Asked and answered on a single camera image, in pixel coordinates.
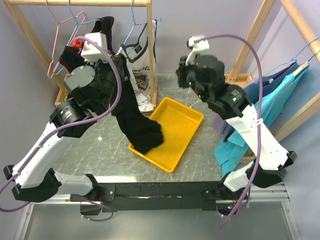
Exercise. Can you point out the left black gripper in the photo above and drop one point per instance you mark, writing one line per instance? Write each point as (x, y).
(103, 63)

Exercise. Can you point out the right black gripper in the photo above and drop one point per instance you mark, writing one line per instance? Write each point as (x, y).
(181, 69)

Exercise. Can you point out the black tank top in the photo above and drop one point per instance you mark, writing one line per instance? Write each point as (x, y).
(143, 133)

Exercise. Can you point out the pink wire hanger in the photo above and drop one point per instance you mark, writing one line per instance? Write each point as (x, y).
(51, 70)

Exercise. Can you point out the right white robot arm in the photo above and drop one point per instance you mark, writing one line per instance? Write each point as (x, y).
(269, 167)

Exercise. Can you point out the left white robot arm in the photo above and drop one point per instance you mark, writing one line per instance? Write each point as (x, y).
(34, 178)

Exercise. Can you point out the blue hanger under navy jersey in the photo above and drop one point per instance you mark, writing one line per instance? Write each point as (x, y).
(77, 24)

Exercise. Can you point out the blue hanger on right rack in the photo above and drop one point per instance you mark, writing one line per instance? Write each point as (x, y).
(293, 59)

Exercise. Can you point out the wooden hanger on right rack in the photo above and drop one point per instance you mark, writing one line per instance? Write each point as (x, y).
(301, 68)

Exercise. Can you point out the navy maroon basketball jersey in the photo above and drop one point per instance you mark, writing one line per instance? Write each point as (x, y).
(71, 56)

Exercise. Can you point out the purple shirt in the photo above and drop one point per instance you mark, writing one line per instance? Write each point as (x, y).
(252, 87)

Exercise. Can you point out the white grey basketball jersey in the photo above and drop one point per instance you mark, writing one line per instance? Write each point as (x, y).
(138, 64)

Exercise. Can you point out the yellow plastic tray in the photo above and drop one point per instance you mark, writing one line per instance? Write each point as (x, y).
(178, 124)

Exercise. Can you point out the turquoise shirt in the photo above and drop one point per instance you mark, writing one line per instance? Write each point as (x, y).
(276, 90)

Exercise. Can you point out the right wooden clothes rack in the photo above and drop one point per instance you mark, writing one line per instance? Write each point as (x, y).
(313, 106)

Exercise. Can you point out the wooden clothes rack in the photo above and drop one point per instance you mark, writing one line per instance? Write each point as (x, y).
(20, 18)
(313, 106)

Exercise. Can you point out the left wooden clothes rack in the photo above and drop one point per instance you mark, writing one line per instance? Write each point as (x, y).
(20, 18)

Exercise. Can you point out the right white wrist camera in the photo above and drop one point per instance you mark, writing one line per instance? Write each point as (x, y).
(198, 45)

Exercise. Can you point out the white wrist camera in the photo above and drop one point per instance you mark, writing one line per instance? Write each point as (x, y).
(198, 45)
(88, 51)

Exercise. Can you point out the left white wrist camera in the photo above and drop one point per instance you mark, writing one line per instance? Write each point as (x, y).
(88, 51)

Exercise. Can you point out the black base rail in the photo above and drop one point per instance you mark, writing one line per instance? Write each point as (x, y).
(134, 196)

